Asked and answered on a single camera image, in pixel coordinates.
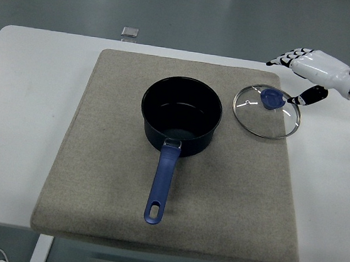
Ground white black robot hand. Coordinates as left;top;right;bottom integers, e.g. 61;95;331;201
262;44;350;112

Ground glass pot lid blue knob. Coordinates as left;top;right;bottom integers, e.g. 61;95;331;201
229;80;305;143

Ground small silver square floor plate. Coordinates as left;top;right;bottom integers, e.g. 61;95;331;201
121;26;140;40

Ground beige fabric mat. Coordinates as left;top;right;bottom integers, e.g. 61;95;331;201
28;41;321;262

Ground white table leg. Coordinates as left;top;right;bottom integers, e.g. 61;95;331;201
27;233;55;262

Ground dark pot with blue handle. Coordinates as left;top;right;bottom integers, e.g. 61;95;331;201
127;72;227;232

